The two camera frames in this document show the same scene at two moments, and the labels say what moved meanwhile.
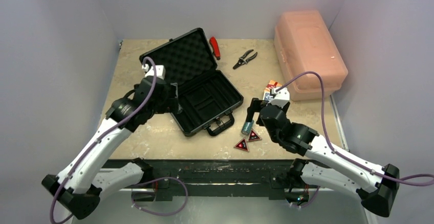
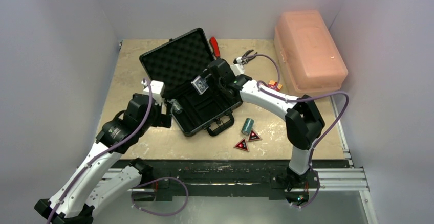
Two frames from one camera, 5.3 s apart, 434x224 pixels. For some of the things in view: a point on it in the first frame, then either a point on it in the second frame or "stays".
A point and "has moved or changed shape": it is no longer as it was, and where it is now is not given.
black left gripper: x=169 y=104 -> x=163 y=119
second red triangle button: x=254 y=136 stays
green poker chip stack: x=247 y=127 stays
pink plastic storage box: x=305 y=43 stays
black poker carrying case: x=206 y=98 stays
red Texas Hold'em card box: x=272 y=84 stays
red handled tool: x=213 y=42 stays
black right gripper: x=255 y=104 -> x=210 y=76
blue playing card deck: x=267 y=96 has moved or changed shape
